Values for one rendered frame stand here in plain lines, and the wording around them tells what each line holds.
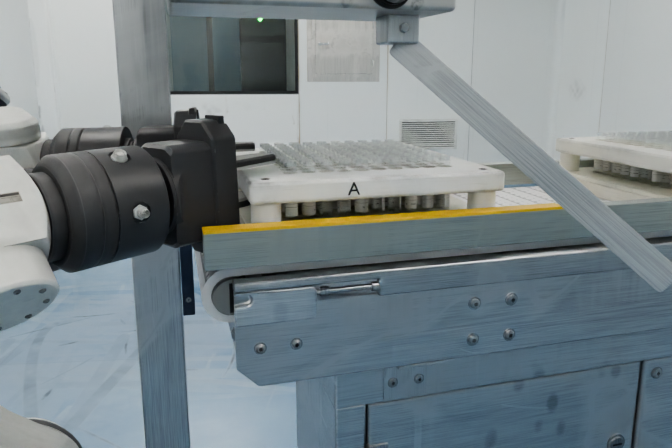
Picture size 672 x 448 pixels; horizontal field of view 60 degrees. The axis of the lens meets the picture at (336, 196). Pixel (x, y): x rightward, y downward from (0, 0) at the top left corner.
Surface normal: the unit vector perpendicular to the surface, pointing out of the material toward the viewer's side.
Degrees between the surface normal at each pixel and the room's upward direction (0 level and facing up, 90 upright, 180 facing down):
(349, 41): 90
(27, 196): 46
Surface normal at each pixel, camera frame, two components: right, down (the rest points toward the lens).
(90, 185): 0.62, -0.41
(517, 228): 0.27, 0.19
